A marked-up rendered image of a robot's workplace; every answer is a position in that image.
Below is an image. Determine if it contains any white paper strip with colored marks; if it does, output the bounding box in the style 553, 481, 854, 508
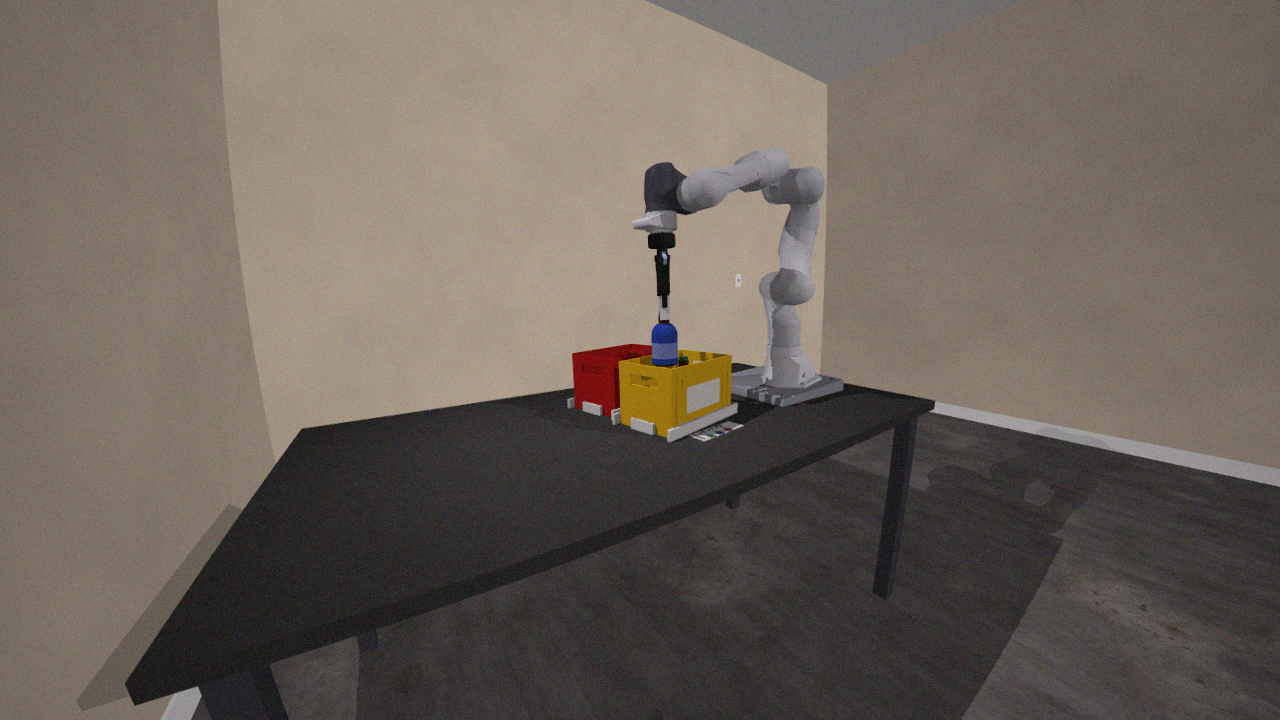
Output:
690, 421, 744, 441

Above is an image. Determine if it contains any blue bottle with light blue label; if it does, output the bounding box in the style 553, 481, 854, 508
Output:
652, 310, 678, 366

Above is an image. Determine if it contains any red crate with dividers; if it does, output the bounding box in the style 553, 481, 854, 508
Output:
572, 345, 652, 416

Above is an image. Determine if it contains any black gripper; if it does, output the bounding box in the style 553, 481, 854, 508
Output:
648, 232, 675, 320

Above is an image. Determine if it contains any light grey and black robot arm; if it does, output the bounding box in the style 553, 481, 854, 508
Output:
632, 147, 826, 388

